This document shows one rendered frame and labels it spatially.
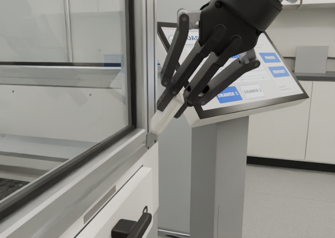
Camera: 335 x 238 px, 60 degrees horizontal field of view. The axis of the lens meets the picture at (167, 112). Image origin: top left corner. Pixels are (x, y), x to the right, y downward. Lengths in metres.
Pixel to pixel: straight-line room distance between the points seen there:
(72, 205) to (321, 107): 2.71
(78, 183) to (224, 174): 0.72
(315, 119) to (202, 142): 2.05
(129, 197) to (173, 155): 1.29
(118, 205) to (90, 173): 0.07
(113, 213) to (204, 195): 0.68
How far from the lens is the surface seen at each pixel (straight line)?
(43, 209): 0.28
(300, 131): 2.94
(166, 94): 0.40
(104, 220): 0.37
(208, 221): 1.06
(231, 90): 0.82
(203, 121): 0.72
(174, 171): 1.73
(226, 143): 0.96
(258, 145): 2.95
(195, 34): 0.89
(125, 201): 0.41
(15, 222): 0.27
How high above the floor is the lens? 1.12
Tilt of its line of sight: 12 degrees down
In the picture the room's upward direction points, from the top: straight up
